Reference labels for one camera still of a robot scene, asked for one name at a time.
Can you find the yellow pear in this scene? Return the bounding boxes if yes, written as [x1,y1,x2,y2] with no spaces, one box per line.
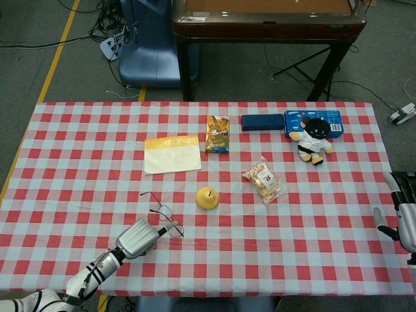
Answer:
[195,186,220,211]

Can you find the black floor cable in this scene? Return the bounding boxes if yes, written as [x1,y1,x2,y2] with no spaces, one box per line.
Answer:
[0,34,100,50]

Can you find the white grey power strip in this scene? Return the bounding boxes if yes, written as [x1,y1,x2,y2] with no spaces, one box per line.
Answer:
[387,102,416,125]

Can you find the white power strip with plugs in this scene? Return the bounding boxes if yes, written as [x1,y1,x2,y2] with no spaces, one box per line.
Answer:
[99,34,126,62]

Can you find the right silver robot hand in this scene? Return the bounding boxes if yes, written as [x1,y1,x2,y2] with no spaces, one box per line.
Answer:
[372,171,416,254]

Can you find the black plush toy white coat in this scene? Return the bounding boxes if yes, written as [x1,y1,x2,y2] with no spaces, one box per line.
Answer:
[289,117,333,167]

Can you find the dark blue case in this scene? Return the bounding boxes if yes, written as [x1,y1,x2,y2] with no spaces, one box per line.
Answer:
[240,114,283,133]

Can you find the dark brown mahjong table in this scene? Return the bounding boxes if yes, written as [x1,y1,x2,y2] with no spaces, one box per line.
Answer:
[171,0,368,102]

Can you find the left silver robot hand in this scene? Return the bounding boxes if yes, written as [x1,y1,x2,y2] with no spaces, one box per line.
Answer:
[116,218,179,260]

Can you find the blue Oreo cookie box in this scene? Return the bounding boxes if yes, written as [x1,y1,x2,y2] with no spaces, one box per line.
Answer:
[283,110,345,138]

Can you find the blue chair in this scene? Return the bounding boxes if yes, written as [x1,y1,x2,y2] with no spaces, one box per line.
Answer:
[118,0,200,89]

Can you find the yellow white envelope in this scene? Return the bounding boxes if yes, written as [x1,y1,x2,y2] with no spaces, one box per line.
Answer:
[144,135,202,176]

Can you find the black cable bundle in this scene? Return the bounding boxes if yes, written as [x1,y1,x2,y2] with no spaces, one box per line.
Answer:
[87,0,131,43]

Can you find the black hanging cable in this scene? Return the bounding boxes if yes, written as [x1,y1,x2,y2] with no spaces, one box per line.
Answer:
[129,0,140,36]

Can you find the clear bag of snacks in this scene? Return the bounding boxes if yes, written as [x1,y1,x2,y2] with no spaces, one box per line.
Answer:
[241,156,287,206]

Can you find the black wire eyeglasses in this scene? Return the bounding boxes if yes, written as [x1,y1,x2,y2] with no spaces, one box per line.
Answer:
[139,191,185,238]

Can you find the red white checkered tablecloth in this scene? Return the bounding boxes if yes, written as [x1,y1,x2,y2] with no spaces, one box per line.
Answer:
[0,101,413,297]

